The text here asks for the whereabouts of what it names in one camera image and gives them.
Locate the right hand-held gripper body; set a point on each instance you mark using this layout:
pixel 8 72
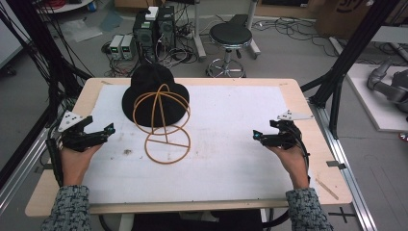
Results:
pixel 285 136

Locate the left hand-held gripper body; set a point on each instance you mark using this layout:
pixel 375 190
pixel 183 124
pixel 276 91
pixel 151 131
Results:
pixel 78 138

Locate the person's left hand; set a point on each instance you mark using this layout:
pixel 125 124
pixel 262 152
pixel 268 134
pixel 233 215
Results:
pixel 77 163

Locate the person's right hand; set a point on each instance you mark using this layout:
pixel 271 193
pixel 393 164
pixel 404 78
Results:
pixel 290 163

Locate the white foam mat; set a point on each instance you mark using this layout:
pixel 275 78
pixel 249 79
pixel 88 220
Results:
pixel 224 154

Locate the black bucket hat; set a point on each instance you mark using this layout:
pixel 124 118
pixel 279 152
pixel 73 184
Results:
pixel 150 96

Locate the strip of tan tape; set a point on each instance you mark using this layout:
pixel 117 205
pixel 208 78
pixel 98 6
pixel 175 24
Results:
pixel 327 188

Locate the grey power supply unit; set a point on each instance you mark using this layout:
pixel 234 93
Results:
pixel 115 46
pixel 127 46

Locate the white board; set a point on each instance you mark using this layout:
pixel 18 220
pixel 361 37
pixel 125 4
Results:
pixel 372 106

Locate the black computer tower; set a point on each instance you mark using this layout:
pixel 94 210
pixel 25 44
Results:
pixel 145 38
pixel 166 27

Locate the black round stool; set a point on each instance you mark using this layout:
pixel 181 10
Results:
pixel 230 35

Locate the person's dark lap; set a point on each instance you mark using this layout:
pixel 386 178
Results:
pixel 198 221

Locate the white box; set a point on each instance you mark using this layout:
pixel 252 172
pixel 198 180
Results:
pixel 152 13

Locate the cardboard box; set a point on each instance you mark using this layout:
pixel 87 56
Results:
pixel 340 16

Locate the aluminium rail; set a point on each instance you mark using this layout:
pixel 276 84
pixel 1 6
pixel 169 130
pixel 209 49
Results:
pixel 346 173

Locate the black metal frame post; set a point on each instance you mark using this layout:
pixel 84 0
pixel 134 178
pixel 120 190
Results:
pixel 346 61
pixel 38 48

